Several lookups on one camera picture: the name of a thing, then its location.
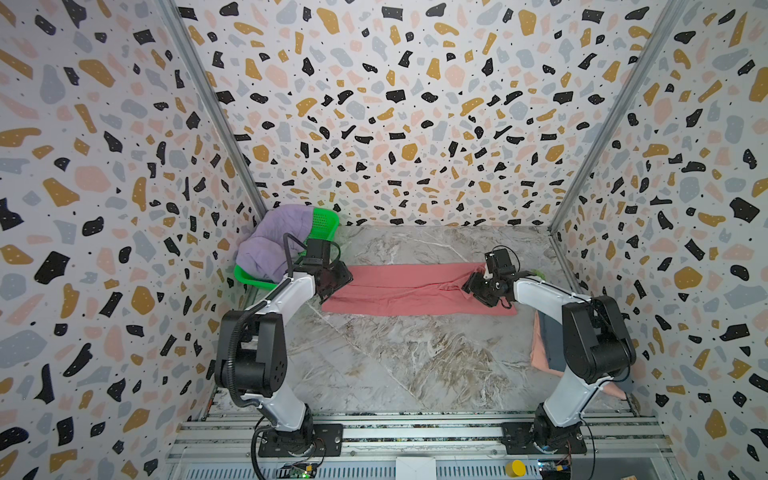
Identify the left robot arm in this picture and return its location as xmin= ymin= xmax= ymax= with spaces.
xmin=214 ymin=234 xmax=353 ymax=456

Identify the white box on rail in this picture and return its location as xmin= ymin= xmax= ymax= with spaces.
xmin=395 ymin=456 xmax=437 ymax=480

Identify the right aluminium corner post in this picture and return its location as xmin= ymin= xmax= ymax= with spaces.
xmin=548 ymin=0 xmax=691 ymax=234

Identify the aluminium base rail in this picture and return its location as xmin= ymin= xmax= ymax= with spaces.
xmin=165 ymin=410 xmax=685 ymax=479

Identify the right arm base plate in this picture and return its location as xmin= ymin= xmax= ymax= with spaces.
xmin=501 ymin=422 xmax=587 ymax=455

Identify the left aluminium corner post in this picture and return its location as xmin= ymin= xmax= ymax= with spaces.
xmin=156 ymin=0 xmax=267 ymax=220

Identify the aluminium corner post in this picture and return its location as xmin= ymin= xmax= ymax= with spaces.
xmin=156 ymin=0 xmax=267 ymax=220
xmin=548 ymin=0 xmax=691 ymax=234

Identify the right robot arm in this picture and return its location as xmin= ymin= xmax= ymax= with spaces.
xmin=462 ymin=246 xmax=636 ymax=454

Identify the lavender t-shirt in basket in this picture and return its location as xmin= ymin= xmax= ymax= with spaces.
xmin=236 ymin=205 xmax=314 ymax=283

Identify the yellow round button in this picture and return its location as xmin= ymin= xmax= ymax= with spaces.
xmin=504 ymin=460 xmax=527 ymax=479

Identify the folded dark grey t-shirt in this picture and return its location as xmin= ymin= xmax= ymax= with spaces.
xmin=533 ymin=312 xmax=566 ymax=374

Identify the folded salmon pink t-shirt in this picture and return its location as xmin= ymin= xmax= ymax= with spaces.
xmin=530 ymin=311 xmax=629 ymax=401

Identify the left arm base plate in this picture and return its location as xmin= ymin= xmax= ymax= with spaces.
xmin=258 ymin=423 xmax=344 ymax=459

